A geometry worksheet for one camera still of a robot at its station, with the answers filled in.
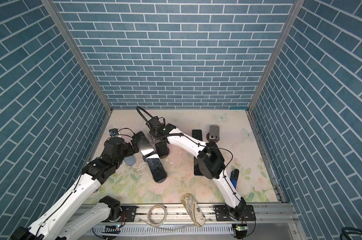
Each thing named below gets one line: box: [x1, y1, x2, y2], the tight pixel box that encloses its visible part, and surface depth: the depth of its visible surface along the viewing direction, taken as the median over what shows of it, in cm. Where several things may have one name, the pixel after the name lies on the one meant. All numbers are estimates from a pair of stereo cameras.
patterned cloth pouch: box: [181, 193, 207, 227], surface depth 74 cm
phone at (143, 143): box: [132, 131, 155, 156], surface depth 90 cm
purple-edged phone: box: [145, 154, 167, 182], surface depth 82 cm
